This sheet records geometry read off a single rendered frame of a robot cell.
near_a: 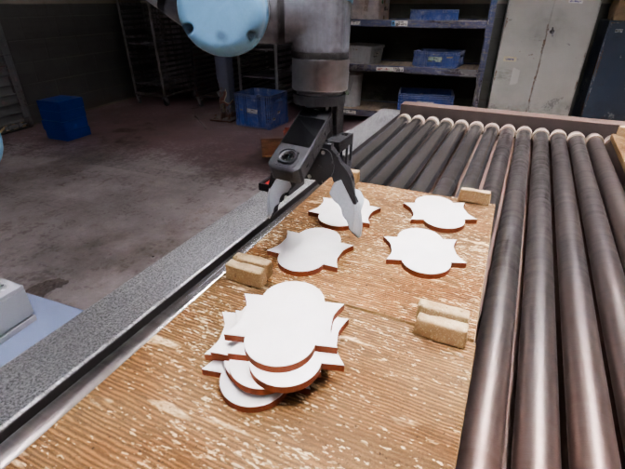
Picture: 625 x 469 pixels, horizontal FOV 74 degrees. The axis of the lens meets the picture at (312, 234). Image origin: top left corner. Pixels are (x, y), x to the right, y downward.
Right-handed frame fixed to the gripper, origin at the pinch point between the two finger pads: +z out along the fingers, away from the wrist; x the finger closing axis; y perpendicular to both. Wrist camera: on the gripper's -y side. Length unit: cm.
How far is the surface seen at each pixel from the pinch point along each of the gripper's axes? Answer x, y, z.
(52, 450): 7.3, -39.4, 5.4
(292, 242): 3.3, 0.3, 3.0
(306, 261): -1.0, -3.7, 3.1
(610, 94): -120, 466, 34
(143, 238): 163, 113, 94
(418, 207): -12.4, 21.2, 2.2
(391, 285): -13.8, -3.1, 4.0
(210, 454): -5.7, -33.9, 5.2
